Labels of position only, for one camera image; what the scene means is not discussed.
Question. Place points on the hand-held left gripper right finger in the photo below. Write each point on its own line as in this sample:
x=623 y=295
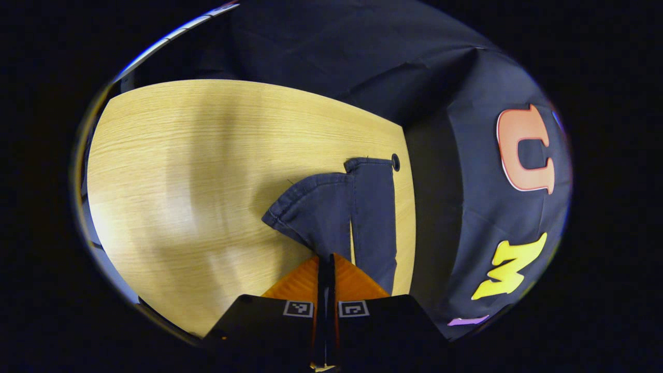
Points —
x=383 y=324

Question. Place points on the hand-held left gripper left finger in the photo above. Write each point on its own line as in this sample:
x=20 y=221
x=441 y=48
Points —
x=269 y=324

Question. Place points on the dark grey jeans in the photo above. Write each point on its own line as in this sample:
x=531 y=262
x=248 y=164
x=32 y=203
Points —
x=321 y=217

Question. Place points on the black backdrop cloth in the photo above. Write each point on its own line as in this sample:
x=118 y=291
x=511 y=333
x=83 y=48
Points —
x=440 y=77

